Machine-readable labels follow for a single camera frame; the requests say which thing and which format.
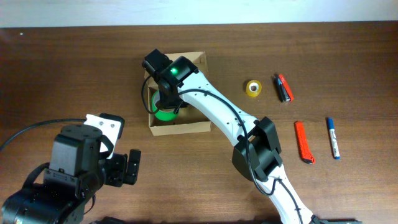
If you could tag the yellow clear tape roll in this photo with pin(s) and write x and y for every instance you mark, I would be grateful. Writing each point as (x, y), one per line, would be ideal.
(253, 88)

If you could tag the green tape roll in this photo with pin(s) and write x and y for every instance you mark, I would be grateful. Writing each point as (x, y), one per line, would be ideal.
(164, 115)

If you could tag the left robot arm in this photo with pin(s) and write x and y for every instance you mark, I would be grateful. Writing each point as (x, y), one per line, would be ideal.
(83, 160)

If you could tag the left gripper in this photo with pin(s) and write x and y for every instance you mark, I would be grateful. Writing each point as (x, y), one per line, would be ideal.
(119, 175)

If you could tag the orange utility knife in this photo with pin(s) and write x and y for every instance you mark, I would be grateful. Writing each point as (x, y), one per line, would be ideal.
(303, 146)

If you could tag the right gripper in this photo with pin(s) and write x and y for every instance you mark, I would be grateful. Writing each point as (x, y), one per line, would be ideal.
(165, 102)

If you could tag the blue whiteboard marker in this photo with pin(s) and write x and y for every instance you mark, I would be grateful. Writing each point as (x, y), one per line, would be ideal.
(332, 134)

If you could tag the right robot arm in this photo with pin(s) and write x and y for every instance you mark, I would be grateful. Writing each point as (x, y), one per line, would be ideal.
(256, 153)

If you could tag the brown cardboard box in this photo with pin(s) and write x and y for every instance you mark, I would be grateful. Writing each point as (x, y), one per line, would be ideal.
(189, 119)

